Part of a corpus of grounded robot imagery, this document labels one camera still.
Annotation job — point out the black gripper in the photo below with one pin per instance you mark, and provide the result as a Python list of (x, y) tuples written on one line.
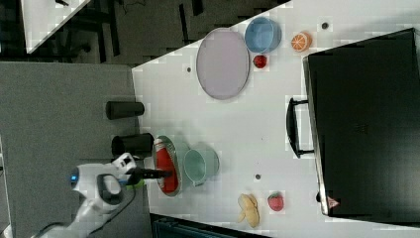
[(136, 174)]

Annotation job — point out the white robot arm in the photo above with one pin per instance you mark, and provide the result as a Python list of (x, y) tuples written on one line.
[(101, 186)]

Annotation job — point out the mint green cup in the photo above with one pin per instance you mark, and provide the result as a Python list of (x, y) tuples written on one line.
[(200, 165)]

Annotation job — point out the round grey plate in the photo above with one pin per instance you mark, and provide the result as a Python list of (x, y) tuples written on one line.
[(223, 64)]

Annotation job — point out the large red strawberry toy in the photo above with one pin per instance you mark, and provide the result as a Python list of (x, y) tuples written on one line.
[(275, 201)]

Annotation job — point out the small red strawberry toy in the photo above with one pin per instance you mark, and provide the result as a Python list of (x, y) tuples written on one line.
[(260, 61)]

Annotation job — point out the white table in background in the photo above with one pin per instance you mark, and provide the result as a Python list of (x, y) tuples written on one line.
[(42, 18)]

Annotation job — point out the blue bowl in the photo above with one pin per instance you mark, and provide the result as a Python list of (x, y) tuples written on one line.
[(262, 35)]

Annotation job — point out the orange half toy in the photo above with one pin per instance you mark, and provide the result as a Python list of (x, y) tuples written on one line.
[(301, 42)]

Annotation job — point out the black toaster oven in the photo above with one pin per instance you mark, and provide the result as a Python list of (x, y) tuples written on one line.
[(364, 108)]

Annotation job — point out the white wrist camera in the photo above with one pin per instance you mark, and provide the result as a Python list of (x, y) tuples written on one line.
[(124, 162)]

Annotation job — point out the black cylinder post lower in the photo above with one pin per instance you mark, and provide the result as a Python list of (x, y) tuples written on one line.
[(140, 145)]

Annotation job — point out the black cylinder post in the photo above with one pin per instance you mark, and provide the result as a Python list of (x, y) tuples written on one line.
[(124, 109), (140, 145)]

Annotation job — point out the black cylinder post upper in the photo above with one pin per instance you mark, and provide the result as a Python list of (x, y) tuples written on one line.
[(124, 109)]

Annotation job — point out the black oven door handle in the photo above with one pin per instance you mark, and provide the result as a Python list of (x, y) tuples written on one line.
[(292, 128)]

